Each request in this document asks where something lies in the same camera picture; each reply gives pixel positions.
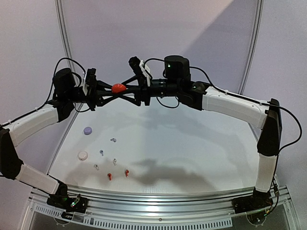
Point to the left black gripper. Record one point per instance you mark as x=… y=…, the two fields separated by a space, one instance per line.
x=92 y=99

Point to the left aluminium corner post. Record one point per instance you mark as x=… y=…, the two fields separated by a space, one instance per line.
x=62 y=28

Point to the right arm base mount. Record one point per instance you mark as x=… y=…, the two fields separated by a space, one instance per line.
x=258 y=200

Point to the aluminium front rail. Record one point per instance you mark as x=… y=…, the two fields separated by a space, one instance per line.
x=130 y=211

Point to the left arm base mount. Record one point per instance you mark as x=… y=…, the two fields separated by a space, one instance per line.
x=70 y=204

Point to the right aluminium corner post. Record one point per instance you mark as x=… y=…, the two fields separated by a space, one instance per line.
x=252 y=45

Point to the red earbud charging case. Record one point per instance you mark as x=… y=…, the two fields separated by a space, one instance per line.
x=117 y=88

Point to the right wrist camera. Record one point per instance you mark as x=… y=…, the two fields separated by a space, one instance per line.
x=141 y=71

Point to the purple earbud charging case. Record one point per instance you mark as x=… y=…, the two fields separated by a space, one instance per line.
x=87 y=130

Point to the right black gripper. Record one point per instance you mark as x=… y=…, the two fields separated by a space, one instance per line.
x=144 y=88

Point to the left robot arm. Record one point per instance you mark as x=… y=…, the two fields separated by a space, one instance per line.
x=69 y=88

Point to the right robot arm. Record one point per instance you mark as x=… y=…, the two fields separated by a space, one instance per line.
x=205 y=96

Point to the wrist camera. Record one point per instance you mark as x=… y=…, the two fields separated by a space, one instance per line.
x=89 y=81
x=141 y=71

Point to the aluminium corner post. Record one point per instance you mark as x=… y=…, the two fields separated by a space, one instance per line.
x=252 y=45
x=62 y=28

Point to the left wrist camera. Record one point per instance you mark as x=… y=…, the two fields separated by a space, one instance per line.
x=89 y=81

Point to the pink-white earbud charging case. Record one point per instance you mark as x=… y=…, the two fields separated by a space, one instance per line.
x=82 y=155

